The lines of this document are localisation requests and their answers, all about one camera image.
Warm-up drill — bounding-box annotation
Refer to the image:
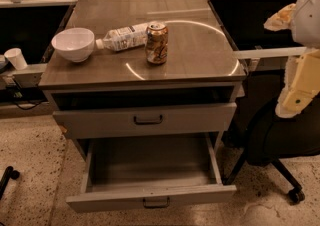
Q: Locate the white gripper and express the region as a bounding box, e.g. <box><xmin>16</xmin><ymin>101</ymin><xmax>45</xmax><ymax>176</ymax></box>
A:
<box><xmin>264</xmin><ymin>3</ymin><xmax>320</xmax><ymax>118</ymax></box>

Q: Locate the grey drawer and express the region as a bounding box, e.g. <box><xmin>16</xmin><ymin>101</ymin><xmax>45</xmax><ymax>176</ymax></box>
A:
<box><xmin>53</xmin><ymin>103</ymin><xmax>236</xmax><ymax>139</ymax></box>
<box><xmin>66</xmin><ymin>133</ymin><xmax>236</xmax><ymax>213</ymax></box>

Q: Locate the black chair caster left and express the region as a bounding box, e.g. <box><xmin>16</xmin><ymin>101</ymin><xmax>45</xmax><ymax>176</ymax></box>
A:
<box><xmin>0</xmin><ymin>166</ymin><xmax>20</xmax><ymax>200</ymax></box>

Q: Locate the orange soda can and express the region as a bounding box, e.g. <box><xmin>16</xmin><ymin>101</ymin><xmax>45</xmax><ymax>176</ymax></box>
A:
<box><xmin>145</xmin><ymin>22</ymin><xmax>168</xmax><ymax>65</ymax></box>

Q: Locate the black office chair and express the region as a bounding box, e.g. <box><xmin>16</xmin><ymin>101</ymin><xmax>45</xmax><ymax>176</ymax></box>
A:
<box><xmin>222</xmin><ymin>76</ymin><xmax>320</xmax><ymax>204</ymax></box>

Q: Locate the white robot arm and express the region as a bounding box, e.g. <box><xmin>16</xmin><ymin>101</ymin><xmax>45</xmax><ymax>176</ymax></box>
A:
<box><xmin>264</xmin><ymin>0</ymin><xmax>320</xmax><ymax>118</ymax></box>

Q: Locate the white bowl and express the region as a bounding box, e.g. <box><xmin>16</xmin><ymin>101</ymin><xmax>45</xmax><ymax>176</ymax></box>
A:
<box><xmin>51</xmin><ymin>28</ymin><xmax>95</xmax><ymax>62</ymax></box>

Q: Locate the grey drawer cabinet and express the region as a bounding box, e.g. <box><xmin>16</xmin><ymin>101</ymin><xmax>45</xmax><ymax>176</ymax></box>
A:
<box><xmin>39</xmin><ymin>0</ymin><xmax>245</xmax><ymax>155</ymax></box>

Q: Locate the metal frame rail right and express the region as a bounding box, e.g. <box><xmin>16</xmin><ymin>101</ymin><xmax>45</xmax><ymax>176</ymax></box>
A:
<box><xmin>234</xmin><ymin>47</ymin><xmax>306</xmax><ymax>72</ymax></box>

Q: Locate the grey top drawer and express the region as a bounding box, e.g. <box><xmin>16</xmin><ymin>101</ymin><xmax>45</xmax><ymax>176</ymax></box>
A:
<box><xmin>53</xmin><ymin>103</ymin><xmax>236</xmax><ymax>139</ymax></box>

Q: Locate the white paper cup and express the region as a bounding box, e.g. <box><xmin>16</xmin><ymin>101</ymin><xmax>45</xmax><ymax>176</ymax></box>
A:
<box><xmin>4</xmin><ymin>48</ymin><xmax>27</xmax><ymax>70</ymax></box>

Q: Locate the clear plastic water bottle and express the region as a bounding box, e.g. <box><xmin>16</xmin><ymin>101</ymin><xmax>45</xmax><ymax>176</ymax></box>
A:
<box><xmin>96</xmin><ymin>23</ymin><xmax>148</xmax><ymax>52</ymax></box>

